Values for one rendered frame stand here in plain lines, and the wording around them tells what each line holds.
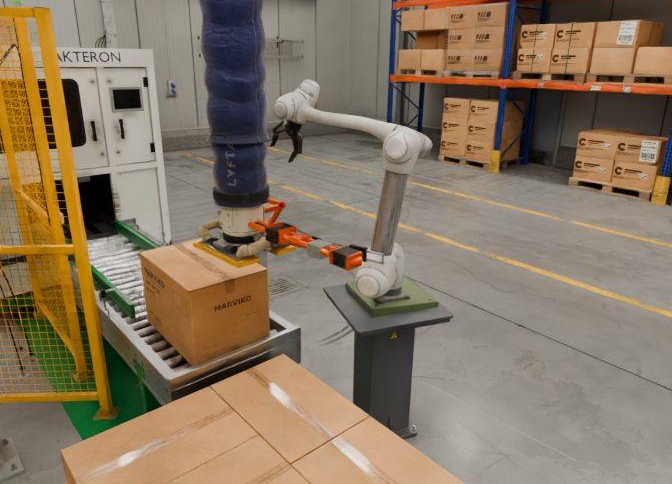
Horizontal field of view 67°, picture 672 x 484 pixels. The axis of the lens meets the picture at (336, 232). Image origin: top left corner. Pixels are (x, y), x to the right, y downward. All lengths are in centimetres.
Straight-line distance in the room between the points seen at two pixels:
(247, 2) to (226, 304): 128
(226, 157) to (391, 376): 140
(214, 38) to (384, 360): 166
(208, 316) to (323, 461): 84
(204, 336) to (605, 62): 749
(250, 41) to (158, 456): 152
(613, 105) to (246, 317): 854
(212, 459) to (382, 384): 102
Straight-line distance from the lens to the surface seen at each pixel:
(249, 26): 197
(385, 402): 278
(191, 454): 207
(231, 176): 200
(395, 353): 264
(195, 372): 240
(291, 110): 232
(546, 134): 1062
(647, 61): 861
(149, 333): 290
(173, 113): 1166
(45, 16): 267
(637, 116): 1002
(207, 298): 235
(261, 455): 203
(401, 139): 209
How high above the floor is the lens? 190
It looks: 19 degrees down
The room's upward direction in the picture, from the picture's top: 1 degrees clockwise
